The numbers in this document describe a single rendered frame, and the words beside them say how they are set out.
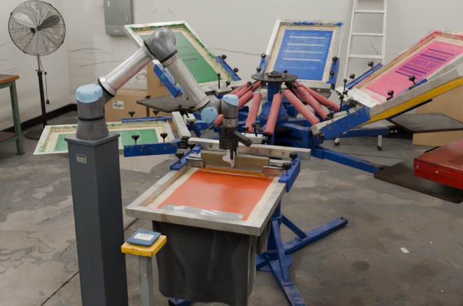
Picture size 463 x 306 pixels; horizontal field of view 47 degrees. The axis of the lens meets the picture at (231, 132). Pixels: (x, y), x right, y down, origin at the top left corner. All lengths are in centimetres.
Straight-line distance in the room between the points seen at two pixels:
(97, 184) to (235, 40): 460
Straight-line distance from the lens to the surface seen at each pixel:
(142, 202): 236
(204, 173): 274
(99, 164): 256
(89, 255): 279
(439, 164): 260
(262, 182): 262
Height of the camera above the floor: 193
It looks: 17 degrees down
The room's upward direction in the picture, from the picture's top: straight up
